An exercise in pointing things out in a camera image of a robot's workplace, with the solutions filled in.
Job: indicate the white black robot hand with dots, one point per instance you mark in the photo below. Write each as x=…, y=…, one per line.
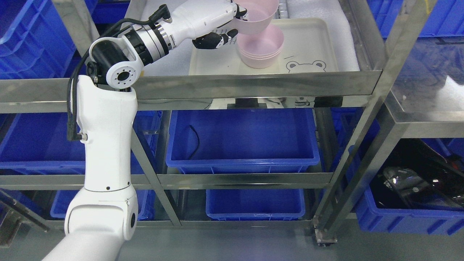
x=195, y=20

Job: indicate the pink ikea bowl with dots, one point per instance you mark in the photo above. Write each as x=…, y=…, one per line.
x=259, y=15

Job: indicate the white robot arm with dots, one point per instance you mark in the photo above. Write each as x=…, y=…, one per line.
x=101, y=107

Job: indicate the stack of pink bowls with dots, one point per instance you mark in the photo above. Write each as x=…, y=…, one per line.
x=261, y=50

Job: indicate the blue bin middle shelf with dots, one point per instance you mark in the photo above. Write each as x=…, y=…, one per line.
x=242, y=141

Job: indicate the blue bin shelf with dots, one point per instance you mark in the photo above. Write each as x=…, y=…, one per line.
x=242, y=141
x=255, y=205
x=37, y=144

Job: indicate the stainless steel shelf rack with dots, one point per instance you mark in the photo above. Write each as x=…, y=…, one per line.
x=344, y=104

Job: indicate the blue bin bottom shelf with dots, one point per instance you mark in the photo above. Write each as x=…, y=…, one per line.
x=255, y=205

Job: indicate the blue bin left shelf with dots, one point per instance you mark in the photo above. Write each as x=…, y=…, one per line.
x=37, y=144

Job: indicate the cream bear serving tray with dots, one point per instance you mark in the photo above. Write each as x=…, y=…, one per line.
x=307, y=49

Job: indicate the blue bin upper left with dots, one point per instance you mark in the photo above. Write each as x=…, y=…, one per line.
x=34, y=43

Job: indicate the stainless steel work table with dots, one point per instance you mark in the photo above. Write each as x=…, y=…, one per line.
x=426, y=98

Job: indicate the blue crate top right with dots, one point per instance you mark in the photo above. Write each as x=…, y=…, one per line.
x=446, y=19

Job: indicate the blue bin holding helmet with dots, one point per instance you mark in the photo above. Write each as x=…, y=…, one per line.
x=372, y=218

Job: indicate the black helmet with visor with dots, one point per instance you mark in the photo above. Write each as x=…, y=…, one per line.
x=420, y=174

